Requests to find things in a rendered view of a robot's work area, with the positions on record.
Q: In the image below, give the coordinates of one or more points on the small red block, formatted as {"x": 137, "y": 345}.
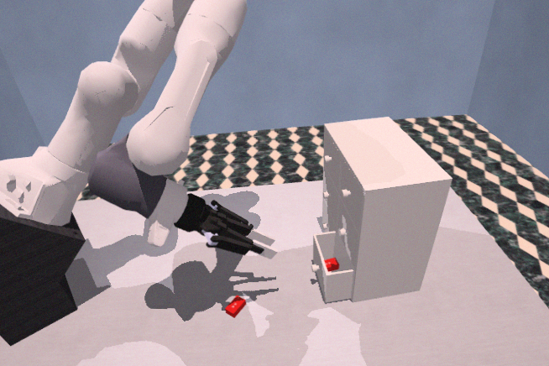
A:
{"x": 332, "y": 264}
{"x": 235, "y": 306}

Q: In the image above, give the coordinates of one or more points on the white chest of drawers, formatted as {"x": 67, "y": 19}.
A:
{"x": 405, "y": 192}

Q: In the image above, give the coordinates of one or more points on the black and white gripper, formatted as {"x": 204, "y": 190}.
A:
{"x": 224, "y": 229}

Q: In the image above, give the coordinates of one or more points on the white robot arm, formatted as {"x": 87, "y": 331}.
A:
{"x": 129, "y": 173}

